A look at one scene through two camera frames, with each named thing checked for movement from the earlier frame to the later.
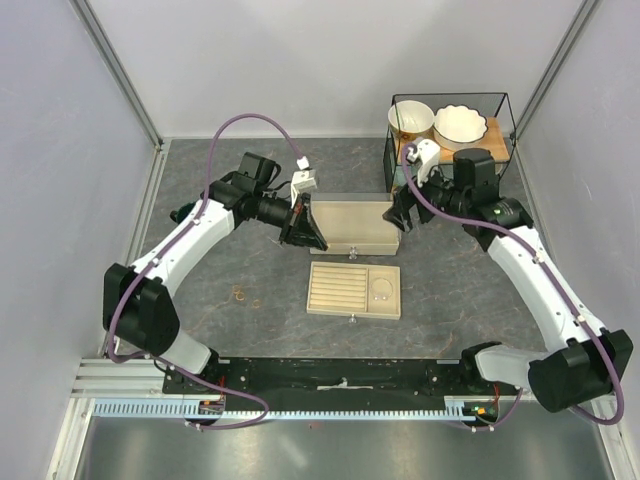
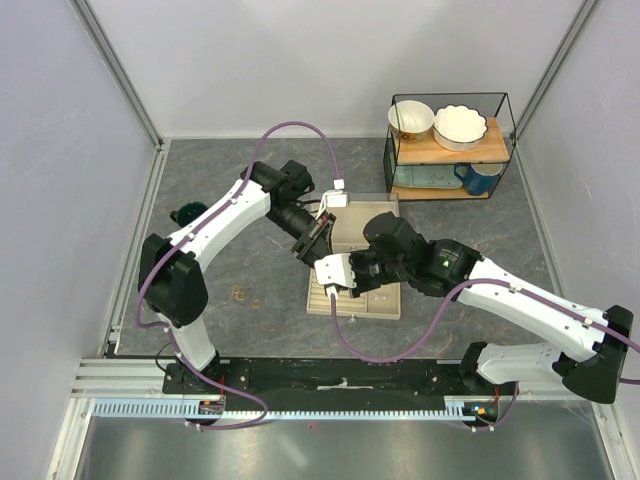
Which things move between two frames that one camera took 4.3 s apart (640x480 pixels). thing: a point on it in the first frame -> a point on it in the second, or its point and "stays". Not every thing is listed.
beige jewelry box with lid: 352,223 stays
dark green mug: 182,213 stays
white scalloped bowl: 458,127 stays
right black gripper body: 435,193 -> 371,271
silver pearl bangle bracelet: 388,296 stays
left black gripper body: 295,220 -> 306,244
